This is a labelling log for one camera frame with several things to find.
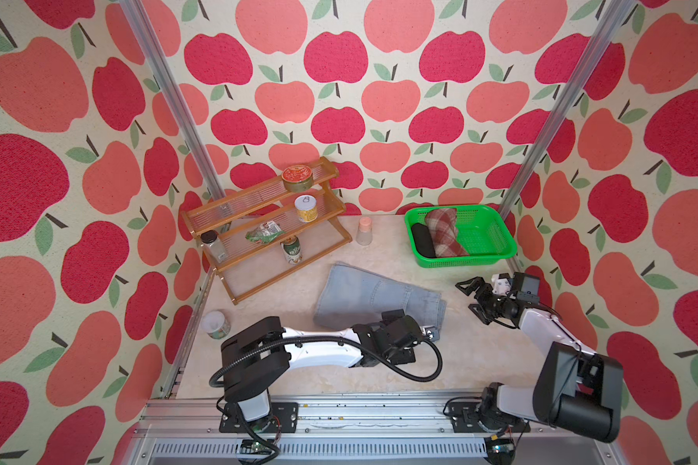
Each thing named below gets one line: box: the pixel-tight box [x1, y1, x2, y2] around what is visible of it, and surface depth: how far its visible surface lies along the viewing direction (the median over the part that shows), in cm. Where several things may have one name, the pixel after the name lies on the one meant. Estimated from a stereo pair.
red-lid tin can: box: [281, 164, 314, 193], surface depth 90 cm
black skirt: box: [411, 222, 437, 259], surface depth 113 cm
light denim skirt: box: [313, 261, 447, 342], surface depth 97 cm
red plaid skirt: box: [424, 207, 470, 258], surface depth 110 cm
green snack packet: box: [245, 220, 286, 244], surface depth 90 cm
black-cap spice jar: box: [200, 229, 229, 264], surface depth 84 cm
